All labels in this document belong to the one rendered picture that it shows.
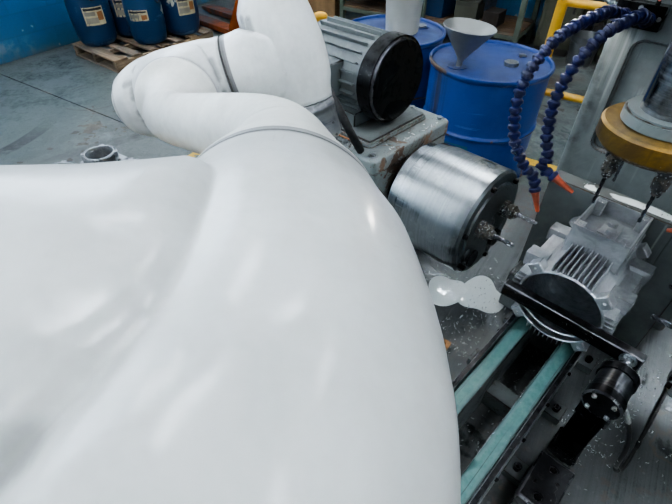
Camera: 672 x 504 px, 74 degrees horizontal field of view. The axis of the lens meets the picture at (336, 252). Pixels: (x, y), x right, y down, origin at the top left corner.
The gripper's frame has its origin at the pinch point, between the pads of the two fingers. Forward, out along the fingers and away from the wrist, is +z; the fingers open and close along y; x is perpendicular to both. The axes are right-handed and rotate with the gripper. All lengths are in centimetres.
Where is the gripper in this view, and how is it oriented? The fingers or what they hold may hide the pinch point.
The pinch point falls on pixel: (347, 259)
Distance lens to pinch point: 75.3
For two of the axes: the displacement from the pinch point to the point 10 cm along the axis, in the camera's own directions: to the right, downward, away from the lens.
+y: 7.0, -4.8, 5.2
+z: 2.6, 8.6, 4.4
